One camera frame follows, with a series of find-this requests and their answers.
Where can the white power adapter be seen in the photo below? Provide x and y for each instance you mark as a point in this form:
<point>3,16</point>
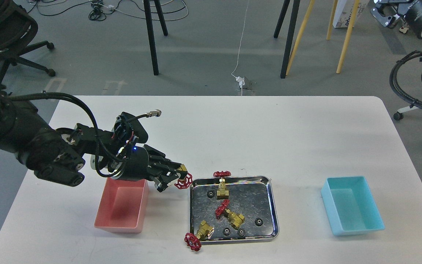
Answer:
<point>242,82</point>

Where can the brass valve red handle bottom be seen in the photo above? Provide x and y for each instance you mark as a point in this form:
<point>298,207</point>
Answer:
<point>203,233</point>

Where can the black tripod stand left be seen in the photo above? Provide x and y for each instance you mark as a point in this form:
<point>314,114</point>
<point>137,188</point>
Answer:
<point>150,31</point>

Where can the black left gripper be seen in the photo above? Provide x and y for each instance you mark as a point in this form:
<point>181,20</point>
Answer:
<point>148,163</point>

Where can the pink plastic box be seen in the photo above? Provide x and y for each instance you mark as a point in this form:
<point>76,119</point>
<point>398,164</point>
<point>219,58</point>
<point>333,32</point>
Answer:
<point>122,207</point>

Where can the small black gear right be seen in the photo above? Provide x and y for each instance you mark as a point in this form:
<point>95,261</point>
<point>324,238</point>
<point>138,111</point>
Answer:
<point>258,222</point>

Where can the small black gear bottom middle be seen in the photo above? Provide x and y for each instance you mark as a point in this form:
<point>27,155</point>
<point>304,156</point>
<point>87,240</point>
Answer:
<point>241,233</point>

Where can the brass valve red handle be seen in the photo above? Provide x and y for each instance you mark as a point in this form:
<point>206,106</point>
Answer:
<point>235,219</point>
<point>223,191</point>
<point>203,233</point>
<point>185,178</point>

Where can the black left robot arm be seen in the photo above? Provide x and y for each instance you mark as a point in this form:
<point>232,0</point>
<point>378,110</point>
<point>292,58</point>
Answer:
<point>57,155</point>

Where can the white cardboard box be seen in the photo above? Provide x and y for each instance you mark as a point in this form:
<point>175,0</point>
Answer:
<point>344,10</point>

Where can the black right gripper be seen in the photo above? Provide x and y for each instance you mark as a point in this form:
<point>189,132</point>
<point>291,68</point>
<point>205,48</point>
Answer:
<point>390,12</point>

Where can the shiny metal tray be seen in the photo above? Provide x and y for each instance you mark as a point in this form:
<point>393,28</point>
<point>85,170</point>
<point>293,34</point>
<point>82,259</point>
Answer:
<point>251,196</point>

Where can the brass valve red handle top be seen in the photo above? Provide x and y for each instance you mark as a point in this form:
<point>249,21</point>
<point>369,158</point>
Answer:
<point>223,191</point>

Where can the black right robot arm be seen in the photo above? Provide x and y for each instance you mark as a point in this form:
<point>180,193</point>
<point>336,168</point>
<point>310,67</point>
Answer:
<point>393,77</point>

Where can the black stand legs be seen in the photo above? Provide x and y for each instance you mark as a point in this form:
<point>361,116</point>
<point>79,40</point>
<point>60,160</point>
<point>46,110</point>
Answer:
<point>290,34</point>

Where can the white wheeled stand leg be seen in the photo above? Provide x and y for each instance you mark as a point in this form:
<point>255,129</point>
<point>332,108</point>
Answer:
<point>416,106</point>

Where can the blue plastic box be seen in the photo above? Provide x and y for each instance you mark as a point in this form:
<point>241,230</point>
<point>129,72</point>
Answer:
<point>350,206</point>

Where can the black office chair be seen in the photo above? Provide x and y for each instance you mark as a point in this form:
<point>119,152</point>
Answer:
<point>17,30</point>

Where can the small black gear bottom left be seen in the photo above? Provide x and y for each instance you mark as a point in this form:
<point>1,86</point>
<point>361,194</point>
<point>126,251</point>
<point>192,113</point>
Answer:
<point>226,231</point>

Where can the small black gear upper left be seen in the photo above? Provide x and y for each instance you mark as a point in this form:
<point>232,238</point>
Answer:
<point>210,194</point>

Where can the small black gear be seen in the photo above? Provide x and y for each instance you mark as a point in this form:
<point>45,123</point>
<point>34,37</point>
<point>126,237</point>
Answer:
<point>226,231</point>
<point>241,233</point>
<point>258,222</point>
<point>210,194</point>

